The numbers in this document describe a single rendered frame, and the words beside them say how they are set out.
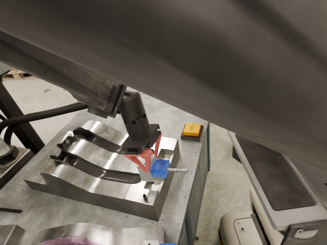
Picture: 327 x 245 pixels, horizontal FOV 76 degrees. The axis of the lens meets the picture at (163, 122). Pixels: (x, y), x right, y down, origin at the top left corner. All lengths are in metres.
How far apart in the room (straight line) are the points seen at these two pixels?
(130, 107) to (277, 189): 0.33
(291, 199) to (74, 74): 0.40
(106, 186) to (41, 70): 0.49
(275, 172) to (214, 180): 1.27
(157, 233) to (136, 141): 0.24
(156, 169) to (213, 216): 1.06
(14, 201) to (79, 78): 0.71
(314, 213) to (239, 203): 1.21
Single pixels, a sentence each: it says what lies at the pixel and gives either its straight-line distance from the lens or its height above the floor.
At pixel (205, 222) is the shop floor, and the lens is 1.55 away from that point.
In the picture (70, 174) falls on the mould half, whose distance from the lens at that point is 0.72.
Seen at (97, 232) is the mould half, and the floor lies 0.88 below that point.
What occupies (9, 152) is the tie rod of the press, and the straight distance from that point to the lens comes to 1.14.
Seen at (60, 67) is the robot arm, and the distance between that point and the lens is 0.27.
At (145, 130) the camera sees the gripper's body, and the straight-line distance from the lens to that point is 0.50.
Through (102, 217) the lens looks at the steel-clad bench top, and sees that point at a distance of 0.73.
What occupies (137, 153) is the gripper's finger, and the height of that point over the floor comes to 1.05.
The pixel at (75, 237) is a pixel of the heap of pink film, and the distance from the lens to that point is 0.60.
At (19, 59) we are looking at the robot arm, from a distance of 0.23.
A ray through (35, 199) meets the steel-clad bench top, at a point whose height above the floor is 0.80.
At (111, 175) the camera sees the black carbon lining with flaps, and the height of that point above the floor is 0.88.
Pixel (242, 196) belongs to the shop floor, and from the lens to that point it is 1.67.
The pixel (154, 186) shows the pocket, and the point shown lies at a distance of 0.66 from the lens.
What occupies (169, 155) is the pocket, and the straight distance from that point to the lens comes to 0.73.
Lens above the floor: 1.40
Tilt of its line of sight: 38 degrees down
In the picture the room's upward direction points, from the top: 11 degrees counter-clockwise
